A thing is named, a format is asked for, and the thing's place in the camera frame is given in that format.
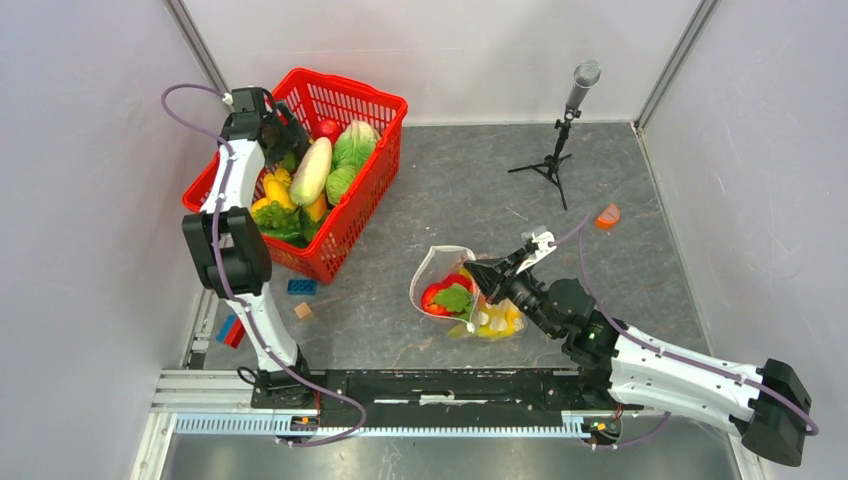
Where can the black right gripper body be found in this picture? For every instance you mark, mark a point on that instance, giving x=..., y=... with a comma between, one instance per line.
x=522, y=287

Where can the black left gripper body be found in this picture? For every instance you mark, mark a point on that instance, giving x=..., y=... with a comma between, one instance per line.
x=285, y=139

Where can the orange carrot with leaves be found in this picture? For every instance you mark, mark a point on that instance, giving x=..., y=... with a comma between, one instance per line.
x=463, y=295

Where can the yellow banana bunch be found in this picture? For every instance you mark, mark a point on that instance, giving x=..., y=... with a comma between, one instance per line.
x=491, y=322

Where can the clear polka dot zip bag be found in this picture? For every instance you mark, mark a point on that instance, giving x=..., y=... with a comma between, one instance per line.
x=438, y=263

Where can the red apple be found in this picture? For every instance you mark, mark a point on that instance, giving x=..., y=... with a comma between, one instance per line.
x=438, y=300

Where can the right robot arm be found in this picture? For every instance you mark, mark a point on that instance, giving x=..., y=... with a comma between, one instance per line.
x=766, y=406

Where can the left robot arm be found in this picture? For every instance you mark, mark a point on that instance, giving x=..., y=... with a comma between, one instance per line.
x=231, y=257

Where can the red tomato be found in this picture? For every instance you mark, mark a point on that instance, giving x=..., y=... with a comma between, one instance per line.
x=328, y=128

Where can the white radish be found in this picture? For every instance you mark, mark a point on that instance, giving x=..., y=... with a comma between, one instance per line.
x=310, y=177

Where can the yellow bell pepper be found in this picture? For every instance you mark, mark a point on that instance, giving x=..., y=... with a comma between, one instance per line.
x=276, y=188

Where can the napa cabbage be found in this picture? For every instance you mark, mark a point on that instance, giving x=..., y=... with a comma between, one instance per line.
x=355, y=145

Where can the round green cabbage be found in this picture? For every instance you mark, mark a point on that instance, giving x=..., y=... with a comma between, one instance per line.
x=339, y=181

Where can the red plastic shopping basket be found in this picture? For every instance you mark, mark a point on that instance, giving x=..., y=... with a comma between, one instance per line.
x=315, y=96

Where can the green leafy lettuce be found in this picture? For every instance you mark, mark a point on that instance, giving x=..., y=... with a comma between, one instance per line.
x=292, y=226

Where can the orange small block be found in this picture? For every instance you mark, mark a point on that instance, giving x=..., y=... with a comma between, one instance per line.
x=608, y=218

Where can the black microphone tripod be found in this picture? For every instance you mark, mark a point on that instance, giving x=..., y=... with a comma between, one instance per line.
x=550, y=165

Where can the blue lego brick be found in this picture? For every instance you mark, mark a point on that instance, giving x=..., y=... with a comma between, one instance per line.
x=301, y=287

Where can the light wooden cube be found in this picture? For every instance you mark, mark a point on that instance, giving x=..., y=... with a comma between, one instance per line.
x=303, y=311

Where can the red lego brick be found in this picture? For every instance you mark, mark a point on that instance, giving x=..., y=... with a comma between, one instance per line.
x=231, y=332

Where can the silver microphone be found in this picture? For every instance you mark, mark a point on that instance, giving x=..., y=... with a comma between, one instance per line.
x=585, y=76

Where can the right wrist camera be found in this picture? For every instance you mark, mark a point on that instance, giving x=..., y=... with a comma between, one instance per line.
x=539, y=243

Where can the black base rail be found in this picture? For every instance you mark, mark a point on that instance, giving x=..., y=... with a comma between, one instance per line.
x=436, y=398

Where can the aluminium frame rail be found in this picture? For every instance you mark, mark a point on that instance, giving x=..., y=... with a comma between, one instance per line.
x=202, y=425

